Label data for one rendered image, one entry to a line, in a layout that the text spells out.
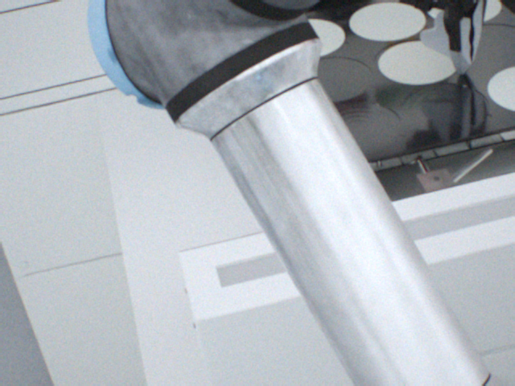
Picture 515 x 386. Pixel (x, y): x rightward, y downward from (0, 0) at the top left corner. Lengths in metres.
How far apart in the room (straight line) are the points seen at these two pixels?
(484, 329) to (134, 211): 0.46
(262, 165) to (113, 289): 1.05
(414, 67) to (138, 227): 0.39
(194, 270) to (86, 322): 0.82
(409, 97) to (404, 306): 0.59
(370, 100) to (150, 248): 0.31
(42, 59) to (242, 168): 0.79
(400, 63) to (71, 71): 0.46
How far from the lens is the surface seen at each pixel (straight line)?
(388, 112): 1.22
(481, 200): 0.99
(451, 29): 1.20
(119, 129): 1.40
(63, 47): 1.45
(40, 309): 1.73
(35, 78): 1.47
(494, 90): 1.25
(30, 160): 1.54
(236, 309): 0.91
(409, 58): 1.31
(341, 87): 1.27
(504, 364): 1.07
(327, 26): 1.39
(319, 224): 0.67
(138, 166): 1.32
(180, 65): 0.68
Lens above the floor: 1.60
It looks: 38 degrees down
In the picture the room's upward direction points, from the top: 9 degrees counter-clockwise
